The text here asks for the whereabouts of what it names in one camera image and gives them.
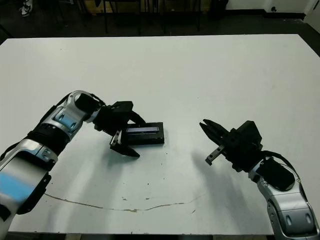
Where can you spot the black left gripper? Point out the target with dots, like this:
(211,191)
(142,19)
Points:
(110,120)

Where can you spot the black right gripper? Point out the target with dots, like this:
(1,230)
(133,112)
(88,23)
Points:
(242,157)

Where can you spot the black box lid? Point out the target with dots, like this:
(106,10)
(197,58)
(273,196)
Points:
(150,138)

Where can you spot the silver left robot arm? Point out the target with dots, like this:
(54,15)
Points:
(57,117)

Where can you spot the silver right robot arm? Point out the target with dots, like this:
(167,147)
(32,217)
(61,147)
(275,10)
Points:
(290,207)

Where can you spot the black waste bin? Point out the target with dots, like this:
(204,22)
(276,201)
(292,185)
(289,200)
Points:
(219,8)

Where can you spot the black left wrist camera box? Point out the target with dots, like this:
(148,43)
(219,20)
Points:
(122,106)

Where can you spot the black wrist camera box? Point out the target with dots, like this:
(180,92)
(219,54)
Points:
(250,133)
(122,106)

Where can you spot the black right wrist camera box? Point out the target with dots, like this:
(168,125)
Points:
(250,133)

